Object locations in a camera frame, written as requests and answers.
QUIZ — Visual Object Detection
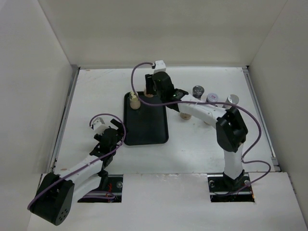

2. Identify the pink cap spice bottle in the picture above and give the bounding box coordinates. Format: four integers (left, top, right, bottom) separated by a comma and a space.
143, 88, 155, 98

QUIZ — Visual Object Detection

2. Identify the yellow cap spice bottle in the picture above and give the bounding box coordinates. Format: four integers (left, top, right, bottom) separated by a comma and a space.
129, 91, 141, 110

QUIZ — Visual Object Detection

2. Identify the small black cap spice bottle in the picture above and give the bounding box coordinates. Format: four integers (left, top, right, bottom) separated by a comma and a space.
179, 112, 192, 120

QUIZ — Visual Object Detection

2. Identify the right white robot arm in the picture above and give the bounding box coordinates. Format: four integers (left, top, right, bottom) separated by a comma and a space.
145, 71, 248, 191

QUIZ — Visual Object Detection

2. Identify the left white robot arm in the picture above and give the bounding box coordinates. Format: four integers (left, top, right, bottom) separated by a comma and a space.
27, 114, 127, 226

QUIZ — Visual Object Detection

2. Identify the black rectangular plastic tray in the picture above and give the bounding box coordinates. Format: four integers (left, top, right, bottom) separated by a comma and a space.
123, 92, 169, 146

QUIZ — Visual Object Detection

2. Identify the grey cap pepper grinder bottle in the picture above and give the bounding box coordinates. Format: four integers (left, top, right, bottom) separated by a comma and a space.
192, 85, 205, 100

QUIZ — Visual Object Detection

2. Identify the red label spice jar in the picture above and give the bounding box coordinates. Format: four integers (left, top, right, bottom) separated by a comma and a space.
206, 93, 219, 103

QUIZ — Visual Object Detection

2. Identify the silver cap blue label bottle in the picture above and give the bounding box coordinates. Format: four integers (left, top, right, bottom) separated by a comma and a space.
222, 94, 240, 109

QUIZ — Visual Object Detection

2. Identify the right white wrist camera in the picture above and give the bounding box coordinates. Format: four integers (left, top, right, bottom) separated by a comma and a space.
152, 60, 167, 75

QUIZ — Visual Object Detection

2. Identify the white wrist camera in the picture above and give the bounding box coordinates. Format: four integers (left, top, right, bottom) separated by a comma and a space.
91, 117, 108, 135
152, 60, 167, 75

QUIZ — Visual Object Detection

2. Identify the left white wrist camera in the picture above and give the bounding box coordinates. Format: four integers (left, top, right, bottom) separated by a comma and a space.
91, 117, 108, 135

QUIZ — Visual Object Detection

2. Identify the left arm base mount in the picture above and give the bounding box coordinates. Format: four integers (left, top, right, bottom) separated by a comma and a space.
78, 170, 124, 203

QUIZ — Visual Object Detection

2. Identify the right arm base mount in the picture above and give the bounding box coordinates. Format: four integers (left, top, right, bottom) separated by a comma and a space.
207, 171, 255, 203

